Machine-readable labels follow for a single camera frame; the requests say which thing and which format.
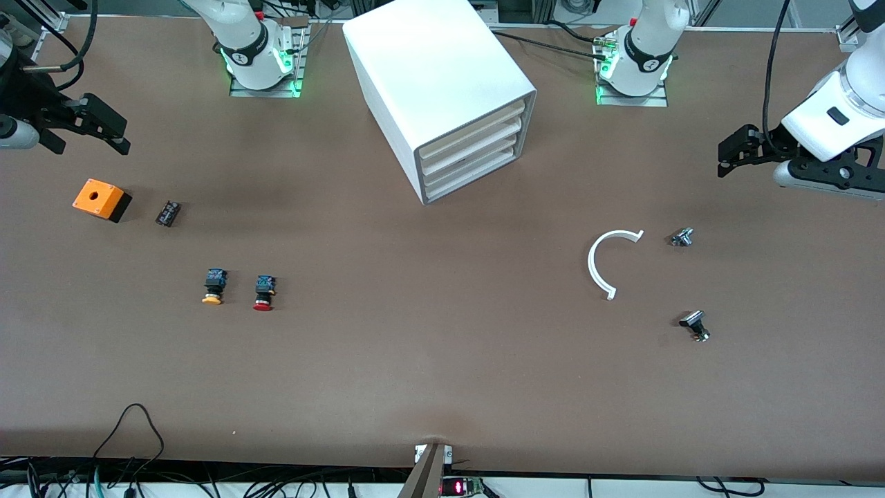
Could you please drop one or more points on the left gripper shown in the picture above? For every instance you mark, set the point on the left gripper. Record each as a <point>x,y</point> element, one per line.
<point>769,148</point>

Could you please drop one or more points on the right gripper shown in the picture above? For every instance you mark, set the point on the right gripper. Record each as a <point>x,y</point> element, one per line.
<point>29,99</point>

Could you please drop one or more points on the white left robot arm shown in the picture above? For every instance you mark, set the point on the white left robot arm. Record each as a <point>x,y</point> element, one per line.
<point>646,41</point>

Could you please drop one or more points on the orange button box with hole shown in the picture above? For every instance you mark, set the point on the orange button box with hole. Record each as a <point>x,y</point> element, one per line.
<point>97,196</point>

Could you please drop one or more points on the yellow push button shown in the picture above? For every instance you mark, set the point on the yellow push button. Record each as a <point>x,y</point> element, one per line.
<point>214,283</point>

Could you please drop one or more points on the red push button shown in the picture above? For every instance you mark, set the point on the red push button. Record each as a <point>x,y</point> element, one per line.
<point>264,289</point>

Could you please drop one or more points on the small black contact block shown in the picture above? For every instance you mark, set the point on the small black contact block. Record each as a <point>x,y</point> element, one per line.
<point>168,213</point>

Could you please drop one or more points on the white curved plastic arc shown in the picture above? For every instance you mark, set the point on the white curved plastic arc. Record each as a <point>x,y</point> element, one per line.
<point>592,266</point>

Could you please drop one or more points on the device with red display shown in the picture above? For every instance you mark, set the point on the device with red display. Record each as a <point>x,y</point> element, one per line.
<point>456,487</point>

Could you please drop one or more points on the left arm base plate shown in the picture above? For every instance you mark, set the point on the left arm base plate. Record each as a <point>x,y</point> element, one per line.
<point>657,100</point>

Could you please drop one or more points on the small silver switch part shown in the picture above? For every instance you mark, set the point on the small silver switch part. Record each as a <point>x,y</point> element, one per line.
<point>682,237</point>

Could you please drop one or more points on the aluminium frame profile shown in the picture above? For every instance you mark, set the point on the aluminium frame profile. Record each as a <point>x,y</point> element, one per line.
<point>55,24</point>
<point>847,38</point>

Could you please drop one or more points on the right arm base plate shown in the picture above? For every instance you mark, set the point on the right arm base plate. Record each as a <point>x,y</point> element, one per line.
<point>238,91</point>

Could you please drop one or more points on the black and silver switch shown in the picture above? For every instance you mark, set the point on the black and silver switch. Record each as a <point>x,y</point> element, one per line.
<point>693,320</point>

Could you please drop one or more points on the grey camera support beam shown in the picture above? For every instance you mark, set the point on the grey camera support beam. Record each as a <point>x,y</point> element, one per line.
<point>425,477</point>

